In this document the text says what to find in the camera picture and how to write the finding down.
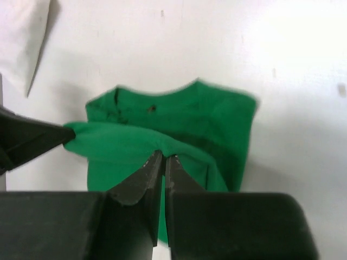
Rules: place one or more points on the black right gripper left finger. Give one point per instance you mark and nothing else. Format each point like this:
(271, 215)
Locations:
(121, 223)

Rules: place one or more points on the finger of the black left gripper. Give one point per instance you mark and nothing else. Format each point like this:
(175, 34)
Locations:
(24, 139)

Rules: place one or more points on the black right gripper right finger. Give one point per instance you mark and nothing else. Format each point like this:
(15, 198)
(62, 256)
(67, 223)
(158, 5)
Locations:
(226, 225)

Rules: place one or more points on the green t-shirt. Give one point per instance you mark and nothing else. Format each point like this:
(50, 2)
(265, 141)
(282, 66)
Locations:
(207, 126)

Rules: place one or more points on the white t-shirt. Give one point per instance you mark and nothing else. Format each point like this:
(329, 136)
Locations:
(25, 28)

